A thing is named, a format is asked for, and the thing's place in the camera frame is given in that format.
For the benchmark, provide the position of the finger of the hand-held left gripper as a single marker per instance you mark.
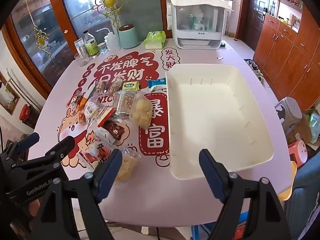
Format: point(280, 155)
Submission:
point(62, 148)
point(27, 141)

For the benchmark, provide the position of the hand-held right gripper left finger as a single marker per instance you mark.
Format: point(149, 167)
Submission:
point(110, 175)

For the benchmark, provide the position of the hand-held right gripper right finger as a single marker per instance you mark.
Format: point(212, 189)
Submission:
point(212, 175)

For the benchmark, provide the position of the clear packet yellow pastry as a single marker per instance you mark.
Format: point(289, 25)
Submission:
point(142, 111)
point(127, 165)

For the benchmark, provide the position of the red white fruit-print packet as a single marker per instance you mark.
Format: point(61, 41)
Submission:
point(102, 152)

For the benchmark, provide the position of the dark brown snack packet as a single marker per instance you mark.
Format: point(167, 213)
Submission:
point(113, 131)

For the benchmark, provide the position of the orange red snack packet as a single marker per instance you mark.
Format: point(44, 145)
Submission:
point(74, 100)

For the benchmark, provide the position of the white barcode snack packet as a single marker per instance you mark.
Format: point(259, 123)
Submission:
point(96, 110)

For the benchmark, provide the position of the red edged snack packet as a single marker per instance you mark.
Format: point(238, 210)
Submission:
point(105, 115)

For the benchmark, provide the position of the white plastic bin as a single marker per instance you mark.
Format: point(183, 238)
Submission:
point(212, 115)

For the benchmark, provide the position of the clear packet brown snack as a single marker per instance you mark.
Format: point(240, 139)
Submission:
point(115, 86)
point(102, 87)

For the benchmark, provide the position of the clear printed pastry packet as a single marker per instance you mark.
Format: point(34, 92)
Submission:
point(125, 102)

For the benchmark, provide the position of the green yellow snack packet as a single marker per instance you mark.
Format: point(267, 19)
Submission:
point(130, 86)

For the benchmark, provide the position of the red round object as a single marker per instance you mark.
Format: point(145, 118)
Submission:
point(25, 112)

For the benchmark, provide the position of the pink printed table cover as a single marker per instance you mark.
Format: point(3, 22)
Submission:
point(155, 197)

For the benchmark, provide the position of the blue storage box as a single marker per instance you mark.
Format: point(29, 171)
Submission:
point(200, 227)

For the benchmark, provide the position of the yellow plastic stool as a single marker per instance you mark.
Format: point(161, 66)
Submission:
point(287, 192)

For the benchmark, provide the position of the pink plastic stool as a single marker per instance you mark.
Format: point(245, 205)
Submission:
point(297, 152)

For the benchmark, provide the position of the clear drinking glass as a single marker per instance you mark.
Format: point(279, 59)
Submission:
point(82, 58)

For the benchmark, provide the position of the blue sofa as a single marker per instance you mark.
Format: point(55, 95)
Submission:
point(305, 200)

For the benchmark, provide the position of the grey plastic stool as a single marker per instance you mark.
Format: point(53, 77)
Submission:
point(288, 112)

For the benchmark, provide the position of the blue white snack packet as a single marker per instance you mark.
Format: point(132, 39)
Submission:
point(157, 85)

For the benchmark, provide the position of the cardboard box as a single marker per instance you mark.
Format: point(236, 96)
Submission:
point(303, 130)

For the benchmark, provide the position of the small gold flower ornament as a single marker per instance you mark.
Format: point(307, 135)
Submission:
point(40, 39)

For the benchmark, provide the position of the clear bottle green label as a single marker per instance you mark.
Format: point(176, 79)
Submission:
point(90, 46)

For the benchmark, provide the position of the small glass cup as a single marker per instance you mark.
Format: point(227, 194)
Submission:
point(102, 48)

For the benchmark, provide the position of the green plastic bag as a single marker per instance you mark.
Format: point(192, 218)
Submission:
point(314, 125)

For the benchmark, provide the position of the row of shoes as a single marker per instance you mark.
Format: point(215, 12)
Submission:
point(255, 68)

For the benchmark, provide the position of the white squeeze bottle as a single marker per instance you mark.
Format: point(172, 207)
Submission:
point(111, 42)

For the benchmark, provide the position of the mint green canister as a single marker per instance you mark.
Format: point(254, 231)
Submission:
point(128, 38)

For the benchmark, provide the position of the small dark round object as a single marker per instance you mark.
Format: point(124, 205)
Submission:
point(223, 45)

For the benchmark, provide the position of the wood framed glass door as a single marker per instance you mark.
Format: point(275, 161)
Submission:
point(75, 12)

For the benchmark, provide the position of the green tissue pack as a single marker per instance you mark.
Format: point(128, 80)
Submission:
point(155, 40)

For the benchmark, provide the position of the white countertop dish cabinet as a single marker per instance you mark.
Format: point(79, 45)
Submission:
point(197, 25)

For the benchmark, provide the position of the large gold flower ornament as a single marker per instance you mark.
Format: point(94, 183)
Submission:
point(109, 1)

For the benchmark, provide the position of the dark wooden door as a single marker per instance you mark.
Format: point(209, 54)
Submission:
point(256, 7)

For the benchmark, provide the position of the wooden picture frame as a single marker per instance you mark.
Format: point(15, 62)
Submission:
point(8, 100)

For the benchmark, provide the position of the brown wooden wall cabinet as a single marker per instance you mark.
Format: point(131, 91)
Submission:
point(287, 50)

